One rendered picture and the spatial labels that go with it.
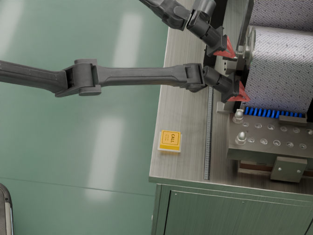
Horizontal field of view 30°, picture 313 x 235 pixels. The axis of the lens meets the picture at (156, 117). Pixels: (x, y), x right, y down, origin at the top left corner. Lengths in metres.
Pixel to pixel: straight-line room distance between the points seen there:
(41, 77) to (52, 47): 2.08
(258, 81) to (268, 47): 0.14
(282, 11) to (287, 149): 0.49
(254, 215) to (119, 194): 1.05
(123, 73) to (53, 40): 2.07
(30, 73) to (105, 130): 1.66
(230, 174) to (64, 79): 0.68
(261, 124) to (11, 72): 0.89
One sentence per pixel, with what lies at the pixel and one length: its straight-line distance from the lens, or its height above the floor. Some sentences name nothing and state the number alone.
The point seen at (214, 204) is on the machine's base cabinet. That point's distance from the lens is 2.15.
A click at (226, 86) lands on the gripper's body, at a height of 1.14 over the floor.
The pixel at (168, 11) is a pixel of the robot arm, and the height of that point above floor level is 1.37.
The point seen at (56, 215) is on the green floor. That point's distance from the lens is 3.01.
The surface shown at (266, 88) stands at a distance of 2.04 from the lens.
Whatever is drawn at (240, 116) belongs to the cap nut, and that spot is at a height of 1.06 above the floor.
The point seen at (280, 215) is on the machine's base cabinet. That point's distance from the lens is 2.20.
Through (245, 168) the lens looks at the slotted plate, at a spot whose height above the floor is 0.91.
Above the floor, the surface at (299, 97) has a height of 1.11.
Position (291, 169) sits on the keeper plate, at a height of 0.98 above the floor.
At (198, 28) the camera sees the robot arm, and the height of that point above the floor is 1.34.
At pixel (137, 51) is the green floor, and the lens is 3.77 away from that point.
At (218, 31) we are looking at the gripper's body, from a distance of 1.98.
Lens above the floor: 2.55
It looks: 49 degrees down
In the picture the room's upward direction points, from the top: 6 degrees clockwise
